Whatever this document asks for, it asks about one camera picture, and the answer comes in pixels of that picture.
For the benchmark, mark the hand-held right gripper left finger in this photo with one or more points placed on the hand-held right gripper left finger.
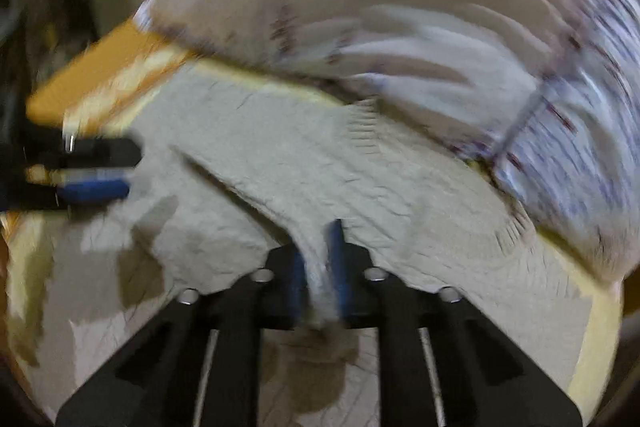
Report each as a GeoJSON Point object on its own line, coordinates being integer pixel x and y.
{"type": "Point", "coordinates": [299, 287]}

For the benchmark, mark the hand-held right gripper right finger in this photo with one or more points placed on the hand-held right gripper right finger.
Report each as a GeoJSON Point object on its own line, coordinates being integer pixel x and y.
{"type": "Point", "coordinates": [338, 267]}

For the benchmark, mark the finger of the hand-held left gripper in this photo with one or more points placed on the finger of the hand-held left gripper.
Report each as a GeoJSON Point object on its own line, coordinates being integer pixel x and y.
{"type": "Point", "coordinates": [95, 191]}
{"type": "Point", "coordinates": [100, 153]}

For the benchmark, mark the grey knitted sweater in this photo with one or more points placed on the grey knitted sweater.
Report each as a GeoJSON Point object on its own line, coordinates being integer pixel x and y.
{"type": "Point", "coordinates": [400, 187]}

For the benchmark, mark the yellow patterned bed sheet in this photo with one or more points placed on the yellow patterned bed sheet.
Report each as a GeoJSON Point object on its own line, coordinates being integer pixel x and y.
{"type": "Point", "coordinates": [600, 332]}

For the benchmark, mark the wooden bed frame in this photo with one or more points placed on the wooden bed frame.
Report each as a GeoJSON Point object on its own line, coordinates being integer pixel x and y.
{"type": "Point", "coordinates": [85, 77]}

